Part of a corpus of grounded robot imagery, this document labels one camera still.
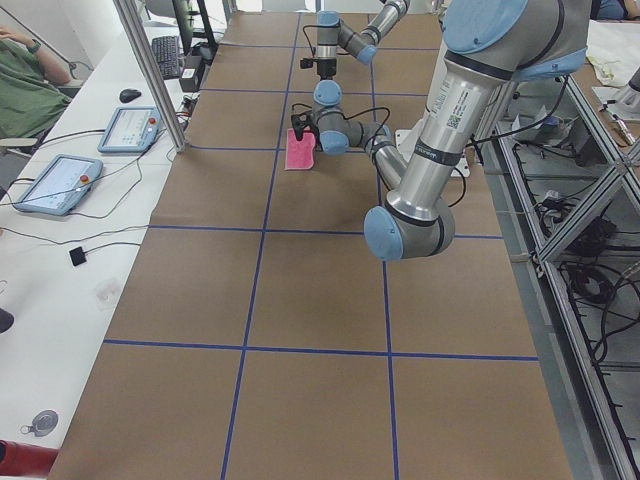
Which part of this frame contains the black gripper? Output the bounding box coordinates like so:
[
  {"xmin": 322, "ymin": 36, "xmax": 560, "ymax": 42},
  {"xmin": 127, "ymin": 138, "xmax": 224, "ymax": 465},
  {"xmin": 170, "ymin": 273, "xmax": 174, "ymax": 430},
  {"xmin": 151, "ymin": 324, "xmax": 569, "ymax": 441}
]
[{"xmin": 317, "ymin": 58, "xmax": 337, "ymax": 80}]

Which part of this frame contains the pink towel with grey back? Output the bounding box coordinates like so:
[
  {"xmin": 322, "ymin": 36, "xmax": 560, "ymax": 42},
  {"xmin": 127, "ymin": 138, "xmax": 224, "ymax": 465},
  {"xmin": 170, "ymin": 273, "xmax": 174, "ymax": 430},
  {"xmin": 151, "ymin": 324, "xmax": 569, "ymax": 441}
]
[{"xmin": 285, "ymin": 128, "xmax": 316, "ymax": 171}]

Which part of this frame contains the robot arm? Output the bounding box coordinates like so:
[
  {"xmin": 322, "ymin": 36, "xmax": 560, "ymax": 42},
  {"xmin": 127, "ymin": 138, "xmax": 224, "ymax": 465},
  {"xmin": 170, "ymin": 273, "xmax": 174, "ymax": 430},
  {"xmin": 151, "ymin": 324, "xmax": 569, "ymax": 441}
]
[
  {"xmin": 310, "ymin": 0, "xmax": 410, "ymax": 80},
  {"xmin": 310, "ymin": 1, "xmax": 592, "ymax": 261}
]

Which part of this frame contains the black box on desk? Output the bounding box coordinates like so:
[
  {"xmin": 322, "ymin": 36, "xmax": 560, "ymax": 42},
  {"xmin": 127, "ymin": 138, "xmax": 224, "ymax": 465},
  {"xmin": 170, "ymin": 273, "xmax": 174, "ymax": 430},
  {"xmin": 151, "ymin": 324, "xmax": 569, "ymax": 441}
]
[{"xmin": 179, "ymin": 55, "xmax": 205, "ymax": 93}]

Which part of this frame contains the black keyboard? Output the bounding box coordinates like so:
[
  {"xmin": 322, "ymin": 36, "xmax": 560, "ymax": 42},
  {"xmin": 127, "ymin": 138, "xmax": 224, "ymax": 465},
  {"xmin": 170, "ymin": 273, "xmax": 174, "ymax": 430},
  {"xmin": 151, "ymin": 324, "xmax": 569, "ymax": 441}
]
[{"xmin": 151, "ymin": 35, "xmax": 181, "ymax": 79}]

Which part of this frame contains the black computer mouse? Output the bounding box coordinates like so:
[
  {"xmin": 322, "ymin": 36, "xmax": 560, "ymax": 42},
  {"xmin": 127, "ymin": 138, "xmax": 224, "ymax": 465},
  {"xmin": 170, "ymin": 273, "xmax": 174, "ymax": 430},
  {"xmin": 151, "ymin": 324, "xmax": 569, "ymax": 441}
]
[{"xmin": 119, "ymin": 88, "xmax": 142, "ymax": 104}]

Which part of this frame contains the far teach pendant tablet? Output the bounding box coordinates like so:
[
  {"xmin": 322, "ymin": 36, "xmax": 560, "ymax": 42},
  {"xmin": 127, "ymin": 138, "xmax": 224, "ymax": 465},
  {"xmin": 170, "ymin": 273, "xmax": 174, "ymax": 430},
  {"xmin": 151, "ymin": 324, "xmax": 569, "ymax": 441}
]
[{"xmin": 97, "ymin": 106, "xmax": 162, "ymax": 154}]

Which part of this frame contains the teach pendant tablet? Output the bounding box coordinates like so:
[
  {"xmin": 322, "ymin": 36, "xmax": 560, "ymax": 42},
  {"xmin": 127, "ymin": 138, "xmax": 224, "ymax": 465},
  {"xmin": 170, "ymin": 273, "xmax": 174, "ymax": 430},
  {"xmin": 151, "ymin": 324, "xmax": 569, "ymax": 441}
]
[
  {"xmin": 97, "ymin": 106, "xmax": 162, "ymax": 154},
  {"xmin": 13, "ymin": 154, "xmax": 103, "ymax": 216}
]

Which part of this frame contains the near teach pendant tablet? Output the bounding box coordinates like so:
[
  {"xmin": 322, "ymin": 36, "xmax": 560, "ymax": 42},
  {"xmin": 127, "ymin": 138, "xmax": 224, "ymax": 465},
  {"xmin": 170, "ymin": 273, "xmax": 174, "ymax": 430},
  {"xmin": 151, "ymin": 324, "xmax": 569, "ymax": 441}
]
[{"xmin": 13, "ymin": 154, "xmax": 103, "ymax": 216}]

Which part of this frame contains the person in green shirt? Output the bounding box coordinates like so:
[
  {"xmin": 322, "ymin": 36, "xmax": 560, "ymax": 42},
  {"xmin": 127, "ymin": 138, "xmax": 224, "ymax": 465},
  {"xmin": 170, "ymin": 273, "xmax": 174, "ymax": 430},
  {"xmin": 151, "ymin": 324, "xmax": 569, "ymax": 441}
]
[{"xmin": 1, "ymin": 27, "xmax": 72, "ymax": 139}]

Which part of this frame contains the small black square device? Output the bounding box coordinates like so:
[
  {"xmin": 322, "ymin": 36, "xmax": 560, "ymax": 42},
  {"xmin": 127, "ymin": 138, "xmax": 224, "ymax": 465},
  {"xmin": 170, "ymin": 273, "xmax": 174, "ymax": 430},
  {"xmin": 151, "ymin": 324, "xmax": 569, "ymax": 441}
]
[{"xmin": 69, "ymin": 246, "xmax": 87, "ymax": 267}]

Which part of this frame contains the round grey metal disc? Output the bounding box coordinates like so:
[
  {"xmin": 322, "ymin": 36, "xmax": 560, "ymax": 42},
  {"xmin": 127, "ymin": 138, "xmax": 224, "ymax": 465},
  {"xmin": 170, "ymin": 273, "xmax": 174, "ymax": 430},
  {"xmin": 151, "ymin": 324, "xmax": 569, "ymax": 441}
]
[{"xmin": 20, "ymin": 409, "xmax": 59, "ymax": 437}]

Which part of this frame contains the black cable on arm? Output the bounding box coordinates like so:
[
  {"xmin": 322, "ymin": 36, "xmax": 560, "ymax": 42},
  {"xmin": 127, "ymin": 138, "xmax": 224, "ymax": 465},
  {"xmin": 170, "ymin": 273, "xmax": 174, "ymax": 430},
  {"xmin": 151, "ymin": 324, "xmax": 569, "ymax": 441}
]
[{"xmin": 290, "ymin": 102, "xmax": 396, "ymax": 151}]

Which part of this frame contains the aluminium frame post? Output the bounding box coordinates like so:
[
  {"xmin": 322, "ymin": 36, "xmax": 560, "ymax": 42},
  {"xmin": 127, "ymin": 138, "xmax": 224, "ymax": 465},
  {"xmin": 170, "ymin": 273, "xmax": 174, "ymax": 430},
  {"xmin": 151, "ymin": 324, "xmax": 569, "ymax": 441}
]
[{"xmin": 113, "ymin": 0, "xmax": 186, "ymax": 153}]

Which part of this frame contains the aluminium frame rack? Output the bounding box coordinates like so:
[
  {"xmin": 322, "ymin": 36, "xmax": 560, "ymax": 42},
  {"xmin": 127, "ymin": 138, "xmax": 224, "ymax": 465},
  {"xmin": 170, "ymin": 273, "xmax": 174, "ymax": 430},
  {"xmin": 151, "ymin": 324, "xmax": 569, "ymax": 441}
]
[{"xmin": 477, "ymin": 70, "xmax": 639, "ymax": 479}]

